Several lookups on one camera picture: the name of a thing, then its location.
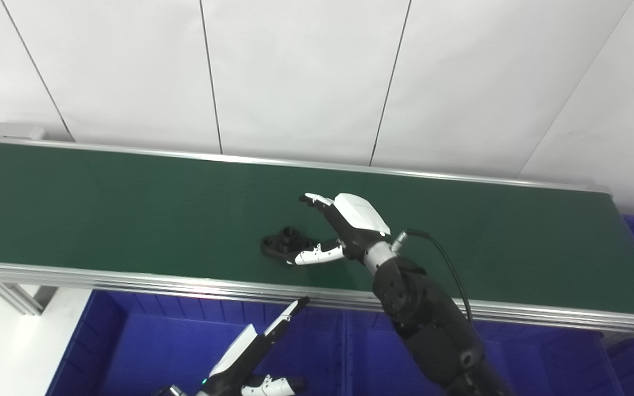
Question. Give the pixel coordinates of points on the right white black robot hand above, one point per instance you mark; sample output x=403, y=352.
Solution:
x=358, y=220

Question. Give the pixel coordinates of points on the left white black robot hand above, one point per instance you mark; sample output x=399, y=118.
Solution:
x=234, y=366

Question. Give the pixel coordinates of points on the black machined part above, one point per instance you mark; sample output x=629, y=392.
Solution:
x=281, y=245

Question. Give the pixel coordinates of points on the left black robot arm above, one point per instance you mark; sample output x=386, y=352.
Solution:
x=174, y=391

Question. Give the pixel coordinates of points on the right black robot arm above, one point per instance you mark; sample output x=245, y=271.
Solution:
x=432, y=324

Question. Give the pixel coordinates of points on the green conveyor belt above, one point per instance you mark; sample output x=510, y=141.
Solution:
x=130, y=280
x=130, y=209

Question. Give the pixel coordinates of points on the aluminium conveyor leg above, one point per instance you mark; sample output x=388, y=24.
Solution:
x=14, y=297

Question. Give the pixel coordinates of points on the grey conveyor end housing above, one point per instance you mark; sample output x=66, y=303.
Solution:
x=9, y=131

